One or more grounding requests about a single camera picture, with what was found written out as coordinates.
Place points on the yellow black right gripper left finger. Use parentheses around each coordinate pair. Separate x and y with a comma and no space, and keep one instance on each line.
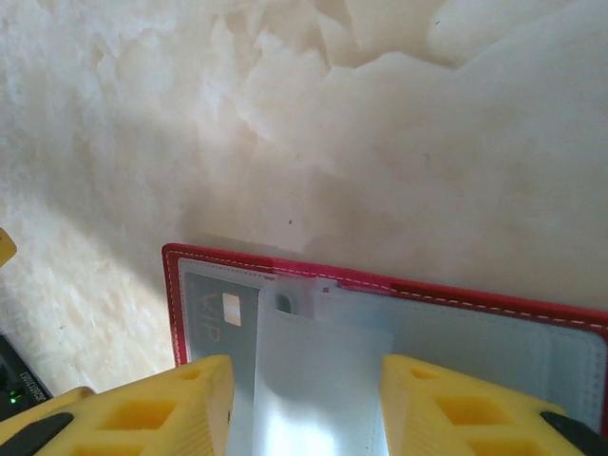
(133,418)

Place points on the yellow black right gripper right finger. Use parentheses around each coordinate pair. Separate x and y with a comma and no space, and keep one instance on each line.
(475,418)

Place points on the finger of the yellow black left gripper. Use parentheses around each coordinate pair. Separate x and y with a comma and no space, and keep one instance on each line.
(71,396)
(6,247)

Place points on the red leather card holder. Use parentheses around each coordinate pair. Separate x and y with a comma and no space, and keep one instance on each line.
(475,342)

